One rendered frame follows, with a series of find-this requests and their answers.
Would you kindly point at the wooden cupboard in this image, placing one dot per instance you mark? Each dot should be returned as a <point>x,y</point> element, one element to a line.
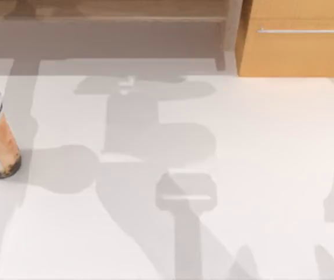
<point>295,55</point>

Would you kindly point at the open wooden shelf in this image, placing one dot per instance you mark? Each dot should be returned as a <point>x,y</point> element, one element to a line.
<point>102,20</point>

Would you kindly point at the clear cup of milk tea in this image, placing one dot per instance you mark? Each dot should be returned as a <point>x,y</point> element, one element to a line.
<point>0,137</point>

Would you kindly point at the wooden drawer front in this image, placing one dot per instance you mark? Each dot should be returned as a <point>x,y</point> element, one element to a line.
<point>301,49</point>

